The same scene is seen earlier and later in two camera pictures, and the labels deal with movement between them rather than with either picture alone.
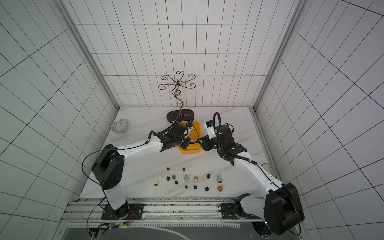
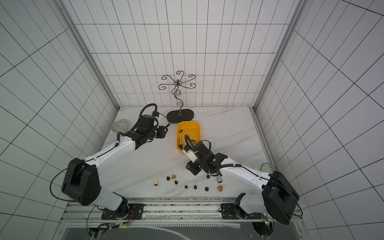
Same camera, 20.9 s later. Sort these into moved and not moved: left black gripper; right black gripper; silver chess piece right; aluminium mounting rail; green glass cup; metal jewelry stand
Moved: right black gripper; left black gripper
Not moved: aluminium mounting rail; metal jewelry stand; green glass cup; silver chess piece right
